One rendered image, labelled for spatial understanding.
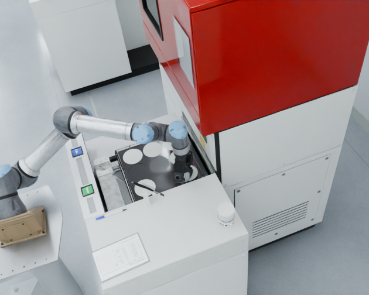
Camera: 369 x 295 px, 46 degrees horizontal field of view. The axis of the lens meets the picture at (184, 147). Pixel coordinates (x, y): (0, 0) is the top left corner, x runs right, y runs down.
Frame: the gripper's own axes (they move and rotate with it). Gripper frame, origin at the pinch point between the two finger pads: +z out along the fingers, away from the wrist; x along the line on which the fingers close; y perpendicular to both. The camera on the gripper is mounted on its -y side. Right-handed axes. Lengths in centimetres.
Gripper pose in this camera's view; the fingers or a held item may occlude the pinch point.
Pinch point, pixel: (184, 181)
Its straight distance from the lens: 203.4
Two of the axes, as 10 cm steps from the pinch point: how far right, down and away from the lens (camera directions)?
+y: 2.0, -7.5, 6.4
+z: 1.0, 6.6, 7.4
